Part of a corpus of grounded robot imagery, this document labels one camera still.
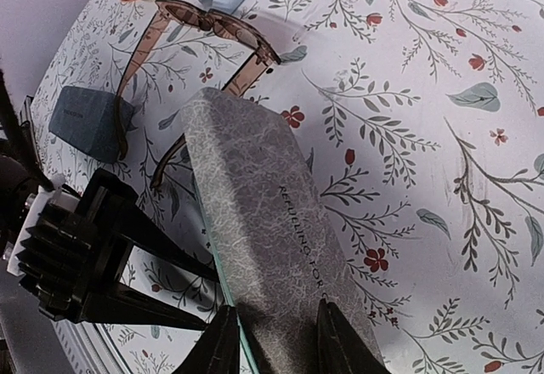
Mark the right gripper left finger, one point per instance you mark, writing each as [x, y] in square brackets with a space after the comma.
[218, 349]

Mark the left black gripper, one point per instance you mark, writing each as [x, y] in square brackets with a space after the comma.
[72, 260]

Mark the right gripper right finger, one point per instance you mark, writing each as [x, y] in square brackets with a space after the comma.
[340, 348]

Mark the grey glasses case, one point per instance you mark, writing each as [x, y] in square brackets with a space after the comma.
[276, 252]

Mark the blue glasses case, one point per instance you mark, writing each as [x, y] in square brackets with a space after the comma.
[84, 118]

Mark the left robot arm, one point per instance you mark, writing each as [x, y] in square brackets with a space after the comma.
[20, 208]

